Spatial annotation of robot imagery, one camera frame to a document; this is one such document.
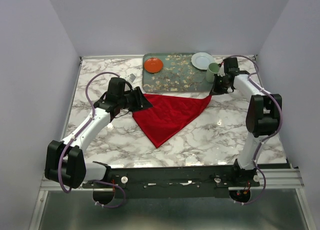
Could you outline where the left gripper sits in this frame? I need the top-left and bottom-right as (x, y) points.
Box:
(118, 86), (154, 113)

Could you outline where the red cloth napkin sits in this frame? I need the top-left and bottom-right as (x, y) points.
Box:
(132, 94), (211, 148)

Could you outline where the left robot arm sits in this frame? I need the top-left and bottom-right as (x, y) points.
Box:
(44, 77), (152, 189)

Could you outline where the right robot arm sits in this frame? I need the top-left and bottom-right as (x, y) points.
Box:
(209, 55), (283, 186)

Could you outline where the green cup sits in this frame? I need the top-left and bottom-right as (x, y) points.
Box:
(205, 63), (220, 83)

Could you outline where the light blue plate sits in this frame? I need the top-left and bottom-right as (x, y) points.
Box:
(191, 52), (215, 70)

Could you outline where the orange saucer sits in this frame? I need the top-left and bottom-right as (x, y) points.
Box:
(143, 57), (163, 73)

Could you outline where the floral teal serving tray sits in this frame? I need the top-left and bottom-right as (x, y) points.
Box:
(142, 53), (212, 93)

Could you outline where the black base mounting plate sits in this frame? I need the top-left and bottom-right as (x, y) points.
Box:
(82, 166), (261, 200)

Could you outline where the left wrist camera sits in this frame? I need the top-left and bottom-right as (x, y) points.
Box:
(126, 74), (137, 82)

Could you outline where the aluminium frame rail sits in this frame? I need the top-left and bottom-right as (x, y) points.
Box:
(40, 169), (305, 191)

